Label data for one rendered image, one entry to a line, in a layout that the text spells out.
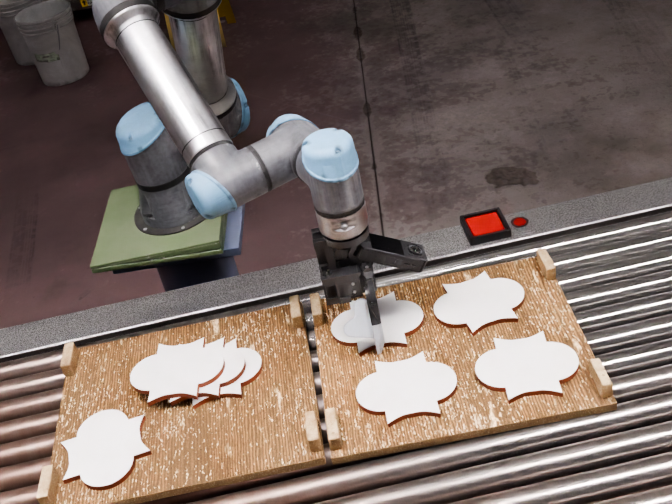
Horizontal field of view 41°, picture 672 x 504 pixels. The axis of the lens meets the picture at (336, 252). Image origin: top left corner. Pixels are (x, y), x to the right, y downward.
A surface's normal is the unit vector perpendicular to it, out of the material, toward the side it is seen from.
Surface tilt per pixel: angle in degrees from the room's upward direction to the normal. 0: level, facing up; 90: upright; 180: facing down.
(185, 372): 0
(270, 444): 0
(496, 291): 0
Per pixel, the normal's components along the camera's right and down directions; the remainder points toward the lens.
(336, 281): 0.11, 0.59
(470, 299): -0.16, -0.78
